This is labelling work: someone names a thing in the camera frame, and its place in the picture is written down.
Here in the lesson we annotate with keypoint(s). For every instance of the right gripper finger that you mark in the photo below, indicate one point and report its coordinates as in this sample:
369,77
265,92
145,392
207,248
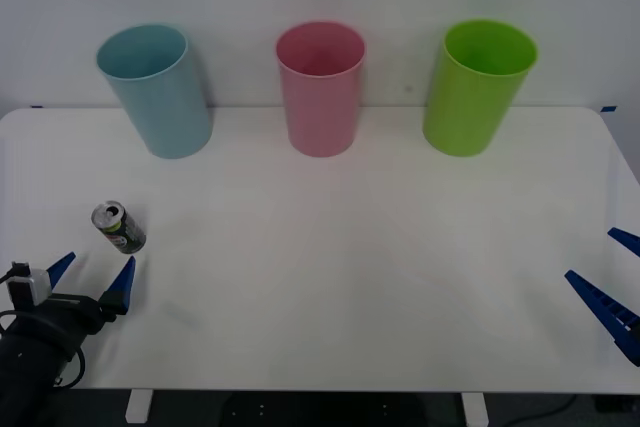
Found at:
627,239
602,304

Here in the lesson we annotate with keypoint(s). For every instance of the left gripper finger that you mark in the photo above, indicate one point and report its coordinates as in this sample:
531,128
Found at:
121,289
61,267

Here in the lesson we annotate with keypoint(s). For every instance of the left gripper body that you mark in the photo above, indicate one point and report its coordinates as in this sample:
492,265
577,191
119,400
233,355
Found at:
80,312

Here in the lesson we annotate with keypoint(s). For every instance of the black drink can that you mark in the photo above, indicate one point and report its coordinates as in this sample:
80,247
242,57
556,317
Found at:
125,232

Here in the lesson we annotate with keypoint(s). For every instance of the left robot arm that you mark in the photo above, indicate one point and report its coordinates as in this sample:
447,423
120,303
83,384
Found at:
25,352

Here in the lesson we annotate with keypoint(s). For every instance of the white table leg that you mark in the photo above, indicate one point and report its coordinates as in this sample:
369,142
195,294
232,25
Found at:
474,408
138,406

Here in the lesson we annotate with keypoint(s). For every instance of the pale blue plastic bin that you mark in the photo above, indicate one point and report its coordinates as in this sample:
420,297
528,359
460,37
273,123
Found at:
165,107

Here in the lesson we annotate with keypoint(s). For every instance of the green plastic bin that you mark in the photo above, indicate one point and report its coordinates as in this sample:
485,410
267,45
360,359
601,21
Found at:
465,112

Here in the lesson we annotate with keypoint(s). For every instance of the pink plastic bin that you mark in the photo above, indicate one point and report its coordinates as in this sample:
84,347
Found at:
322,112

